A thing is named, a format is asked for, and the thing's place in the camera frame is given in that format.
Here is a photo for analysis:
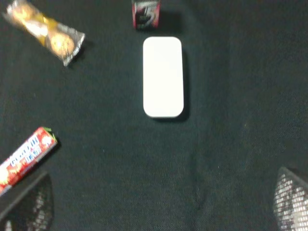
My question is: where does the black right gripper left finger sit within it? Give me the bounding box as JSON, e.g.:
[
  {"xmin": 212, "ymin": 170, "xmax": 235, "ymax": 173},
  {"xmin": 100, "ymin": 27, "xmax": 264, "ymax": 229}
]
[{"xmin": 0, "ymin": 171, "xmax": 54, "ymax": 231}]

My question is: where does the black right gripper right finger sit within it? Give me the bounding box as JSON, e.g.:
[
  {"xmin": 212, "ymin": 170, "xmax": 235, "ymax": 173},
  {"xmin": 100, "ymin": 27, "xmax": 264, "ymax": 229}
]
[{"xmin": 273, "ymin": 167, "xmax": 308, "ymax": 231}]

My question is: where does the white rounded plastic case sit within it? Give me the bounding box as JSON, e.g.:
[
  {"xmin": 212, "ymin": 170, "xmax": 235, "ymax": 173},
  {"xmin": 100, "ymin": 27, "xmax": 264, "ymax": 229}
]
[{"xmin": 142, "ymin": 36, "xmax": 184, "ymax": 118}]

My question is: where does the red Hi-Chew candy stick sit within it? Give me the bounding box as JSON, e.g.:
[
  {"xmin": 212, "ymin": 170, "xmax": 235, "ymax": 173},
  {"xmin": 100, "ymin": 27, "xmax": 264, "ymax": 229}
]
[{"xmin": 0, "ymin": 127, "xmax": 58, "ymax": 195}]

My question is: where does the black table cloth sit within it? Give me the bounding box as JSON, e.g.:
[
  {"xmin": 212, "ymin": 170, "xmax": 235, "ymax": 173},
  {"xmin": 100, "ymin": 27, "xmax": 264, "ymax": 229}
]
[{"xmin": 0, "ymin": 0, "xmax": 308, "ymax": 231}]

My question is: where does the gold chocolates clear pack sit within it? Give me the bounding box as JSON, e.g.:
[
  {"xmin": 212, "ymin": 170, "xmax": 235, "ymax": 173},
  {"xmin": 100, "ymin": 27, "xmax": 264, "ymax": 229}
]
[{"xmin": 3, "ymin": 0, "xmax": 86, "ymax": 66}]

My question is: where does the black red gum box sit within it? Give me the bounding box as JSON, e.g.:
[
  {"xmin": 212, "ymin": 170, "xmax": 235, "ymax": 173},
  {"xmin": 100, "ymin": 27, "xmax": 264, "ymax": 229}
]
[{"xmin": 131, "ymin": 0, "xmax": 161, "ymax": 30}]

